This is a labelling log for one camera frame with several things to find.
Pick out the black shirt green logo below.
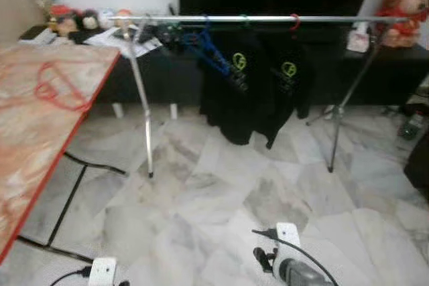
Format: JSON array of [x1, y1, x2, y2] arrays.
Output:
[[200, 28, 269, 146], [258, 31, 314, 150]]

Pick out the blue plastic clothes hanger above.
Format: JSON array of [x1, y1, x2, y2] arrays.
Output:
[[180, 18, 234, 78]]

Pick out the black power strip green light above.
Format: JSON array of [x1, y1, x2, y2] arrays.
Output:
[[400, 113, 427, 141]]

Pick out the black low TV cabinet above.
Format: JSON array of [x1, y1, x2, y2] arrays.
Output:
[[20, 23, 429, 119]]

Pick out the small white pink box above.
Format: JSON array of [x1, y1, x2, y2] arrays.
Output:
[[347, 21, 371, 54]]

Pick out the black green electronic gadget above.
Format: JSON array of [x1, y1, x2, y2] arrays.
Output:
[[154, 21, 198, 54]]

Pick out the silver metal clothes rack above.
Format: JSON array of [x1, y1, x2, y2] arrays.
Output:
[[106, 13, 411, 178]]

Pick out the marble table with red edge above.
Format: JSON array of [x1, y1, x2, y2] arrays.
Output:
[[0, 42, 128, 265]]

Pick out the white papers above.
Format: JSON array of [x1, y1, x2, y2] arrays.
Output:
[[86, 28, 163, 58]]

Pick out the yellow plush toy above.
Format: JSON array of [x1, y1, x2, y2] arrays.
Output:
[[115, 8, 135, 29]]

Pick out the white round plush toy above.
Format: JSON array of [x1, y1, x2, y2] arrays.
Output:
[[99, 8, 116, 29]]

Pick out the red and gold figurine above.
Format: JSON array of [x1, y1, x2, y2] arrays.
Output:
[[375, 0, 429, 49]]

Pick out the red hat doll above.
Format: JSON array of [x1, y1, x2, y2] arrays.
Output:
[[50, 3, 79, 36]]

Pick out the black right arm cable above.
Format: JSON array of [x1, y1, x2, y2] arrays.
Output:
[[252, 228, 340, 286]]

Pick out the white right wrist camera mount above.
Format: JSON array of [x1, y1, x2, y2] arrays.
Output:
[[273, 222, 302, 263]]

